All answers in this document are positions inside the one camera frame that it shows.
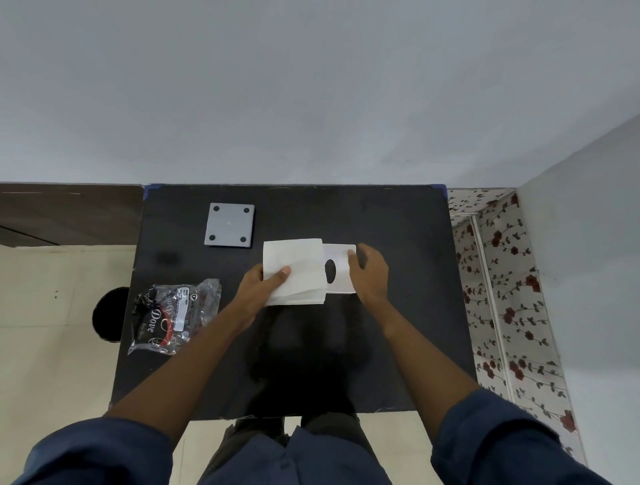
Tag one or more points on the person's right forearm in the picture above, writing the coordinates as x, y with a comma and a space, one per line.
420, 354

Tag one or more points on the person's left thumb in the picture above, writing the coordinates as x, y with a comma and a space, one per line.
279, 278

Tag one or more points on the brown wooden panel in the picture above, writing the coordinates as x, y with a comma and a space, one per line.
65, 215

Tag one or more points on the person's left forearm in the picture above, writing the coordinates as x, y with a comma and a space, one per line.
190, 369

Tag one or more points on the person's blue shirt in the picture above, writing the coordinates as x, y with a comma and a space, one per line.
100, 457

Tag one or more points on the grey square plate, black dots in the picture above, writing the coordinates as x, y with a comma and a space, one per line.
229, 225

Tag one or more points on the black round stool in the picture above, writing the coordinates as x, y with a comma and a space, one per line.
110, 315

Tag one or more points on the person's left hand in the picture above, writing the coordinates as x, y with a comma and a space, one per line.
252, 295

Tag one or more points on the person's right hand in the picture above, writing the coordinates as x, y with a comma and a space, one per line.
372, 280

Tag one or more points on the blue tape corner piece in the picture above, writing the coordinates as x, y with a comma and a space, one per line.
440, 188
151, 190

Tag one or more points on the white tissue stack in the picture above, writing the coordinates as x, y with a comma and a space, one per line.
300, 270

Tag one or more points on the white box with oval hole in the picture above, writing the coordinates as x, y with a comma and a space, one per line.
340, 267

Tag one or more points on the person's right thumb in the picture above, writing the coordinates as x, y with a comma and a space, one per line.
352, 262

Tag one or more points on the clear plastic bag, black contents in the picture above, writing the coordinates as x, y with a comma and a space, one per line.
170, 315

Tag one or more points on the person's dark trousers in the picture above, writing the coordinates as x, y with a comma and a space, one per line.
327, 421

